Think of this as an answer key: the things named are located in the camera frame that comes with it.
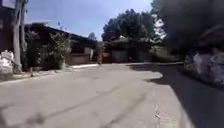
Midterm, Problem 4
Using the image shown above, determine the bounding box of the grey utility pole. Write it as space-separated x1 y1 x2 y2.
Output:
12 0 24 73

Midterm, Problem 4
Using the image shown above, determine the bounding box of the concrete kerb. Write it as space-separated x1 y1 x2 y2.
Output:
0 66 73 84

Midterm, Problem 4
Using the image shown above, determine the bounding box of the white rubble pile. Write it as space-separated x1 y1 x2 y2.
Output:
0 49 15 75

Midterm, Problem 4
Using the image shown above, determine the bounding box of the white stone wall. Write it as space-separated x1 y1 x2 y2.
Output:
183 49 224 86

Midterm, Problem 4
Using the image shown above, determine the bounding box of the green bush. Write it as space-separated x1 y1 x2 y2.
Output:
37 31 71 71

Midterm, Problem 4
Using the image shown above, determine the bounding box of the large dark tree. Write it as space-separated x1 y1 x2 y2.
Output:
101 8 162 52

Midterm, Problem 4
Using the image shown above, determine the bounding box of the grey concrete road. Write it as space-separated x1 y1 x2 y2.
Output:
0 62 224 128

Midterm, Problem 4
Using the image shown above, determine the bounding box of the dark-roofed low building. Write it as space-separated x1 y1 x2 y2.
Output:
23 22 102 68

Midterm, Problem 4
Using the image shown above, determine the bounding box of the large shady tree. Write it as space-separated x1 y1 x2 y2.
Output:
150 0 224 58

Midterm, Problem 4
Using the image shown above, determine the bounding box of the building with grey gate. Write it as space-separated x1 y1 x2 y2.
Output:
102 35 155 64

